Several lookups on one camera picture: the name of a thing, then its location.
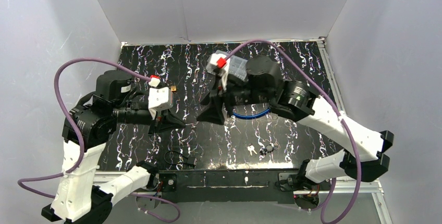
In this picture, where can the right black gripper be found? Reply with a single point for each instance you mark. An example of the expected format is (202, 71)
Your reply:
(223, 104)

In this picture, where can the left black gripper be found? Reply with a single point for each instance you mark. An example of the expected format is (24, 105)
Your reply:
(157, 121)

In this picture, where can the black cable padlock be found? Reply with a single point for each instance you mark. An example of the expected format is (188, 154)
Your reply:
(182, 159)

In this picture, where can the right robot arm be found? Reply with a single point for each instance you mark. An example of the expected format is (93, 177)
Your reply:
(259, 80)

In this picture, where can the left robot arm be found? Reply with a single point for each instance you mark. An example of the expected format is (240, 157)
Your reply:
(87, 130)

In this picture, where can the small brass padlock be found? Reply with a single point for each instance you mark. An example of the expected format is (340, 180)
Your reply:
(173, 89)

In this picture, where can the clear plastic parts box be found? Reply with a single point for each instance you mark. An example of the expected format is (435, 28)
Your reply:
(237, 67)

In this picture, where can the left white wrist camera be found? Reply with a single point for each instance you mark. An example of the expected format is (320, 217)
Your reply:
(159, 99)

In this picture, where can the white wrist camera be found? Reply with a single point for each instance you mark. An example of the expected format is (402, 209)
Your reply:
(218, 65)
(159, 99)

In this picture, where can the blue cable lock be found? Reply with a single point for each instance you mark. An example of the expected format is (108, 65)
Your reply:
(251, 117)

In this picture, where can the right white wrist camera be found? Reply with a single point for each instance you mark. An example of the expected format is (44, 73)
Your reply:
(218, 65)

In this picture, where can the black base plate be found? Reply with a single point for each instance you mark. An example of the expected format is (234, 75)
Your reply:
(239, 185)

